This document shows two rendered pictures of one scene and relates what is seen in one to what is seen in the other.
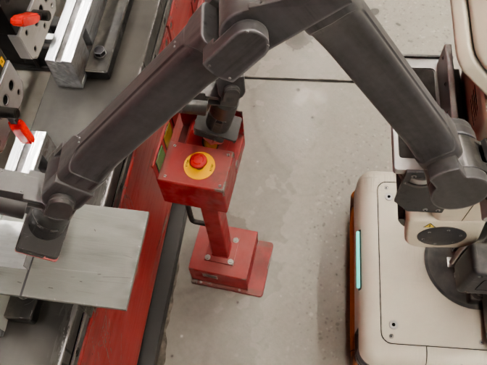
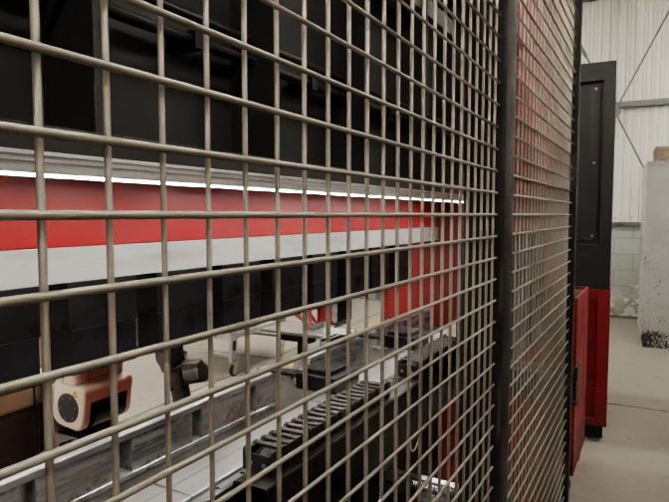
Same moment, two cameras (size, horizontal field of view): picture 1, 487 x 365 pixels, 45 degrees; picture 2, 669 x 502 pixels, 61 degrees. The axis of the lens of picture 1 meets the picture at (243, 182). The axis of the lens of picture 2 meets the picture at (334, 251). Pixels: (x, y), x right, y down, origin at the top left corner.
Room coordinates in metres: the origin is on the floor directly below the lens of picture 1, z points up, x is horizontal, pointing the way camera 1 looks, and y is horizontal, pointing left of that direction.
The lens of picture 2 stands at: (2.26, 0.99, 1.40)
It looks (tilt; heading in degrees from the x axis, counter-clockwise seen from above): 4 degrees down; 197
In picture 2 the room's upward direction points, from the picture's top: straight up
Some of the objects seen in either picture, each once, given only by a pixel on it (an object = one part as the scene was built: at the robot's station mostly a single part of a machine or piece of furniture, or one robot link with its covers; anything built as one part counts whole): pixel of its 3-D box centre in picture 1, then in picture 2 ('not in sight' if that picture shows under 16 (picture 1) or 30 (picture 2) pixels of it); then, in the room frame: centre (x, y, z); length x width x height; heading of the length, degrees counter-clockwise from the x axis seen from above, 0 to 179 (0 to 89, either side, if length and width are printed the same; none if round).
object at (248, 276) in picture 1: (232, 257); not in sight; (0.70, 0.06, 0.06); 0.25 x 0.20 x 0.12; 72
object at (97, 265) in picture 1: (65, 250); (305, 329); (0.40, 0.32, 1.00); 0.26 x 0.18 x 0.01; 77
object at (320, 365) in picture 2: not in sight; (302, 371); (0.95, 0.51, 1.01); 0.26 x 0.12 x 0.05; 77
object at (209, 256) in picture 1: (222, 248); not in sight; (0.71, 0.09, 0.13); 0.10 x 0.10 x 0.01; 72
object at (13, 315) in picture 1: (43, 245); not in sight; (0.46, 0.40, 0.89); 0.30 x 0.05 x 0.03; 167
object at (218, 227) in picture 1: (214, 216); not in sight; (0.71, 0.09, 0.39); 0.05 x 0.05 x 0.54; 72
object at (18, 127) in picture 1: (14, 126); not in sight; (0.57, 0.37, 1.14); 0.04 x 0.02 x 0.10; 77
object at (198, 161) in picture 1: (198, 163); not in sight; (0.66, 0.10, 0.79); 0.04 x 0.04 x 0.04
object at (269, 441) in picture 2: not in sight; (329, 417); (1.27, 0.68, 1.02); 0.44 x 0.06 x 0.04; 167
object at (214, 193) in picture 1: (201, 153); not in sight; (0.71, 0.09, 0.75); 0.20 x 0.16 x 0.18; 162
